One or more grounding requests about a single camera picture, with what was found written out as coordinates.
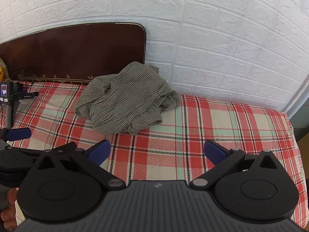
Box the grey striped shirt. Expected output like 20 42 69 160
74 62 181 136

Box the yellow cloth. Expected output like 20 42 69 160
0 58 9 81

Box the person's left hand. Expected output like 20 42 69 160
0 188 18 230

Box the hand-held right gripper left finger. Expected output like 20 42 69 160
31 139 127 190

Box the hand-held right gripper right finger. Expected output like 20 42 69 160
189 140 285 191

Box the red plaid bed blanket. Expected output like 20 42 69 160
0 81 307 230

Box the cardboard box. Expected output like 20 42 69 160
296 135 309 155

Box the black cable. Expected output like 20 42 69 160
13 67 35 83

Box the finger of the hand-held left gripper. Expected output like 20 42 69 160
23 142 78 160
0 128 32 142

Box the brown wooden headboard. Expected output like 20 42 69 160
0 22 146 85

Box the pale blue door frame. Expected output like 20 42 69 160
285 76 309 121

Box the black idle gripper device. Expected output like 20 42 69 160
0 82 39 128

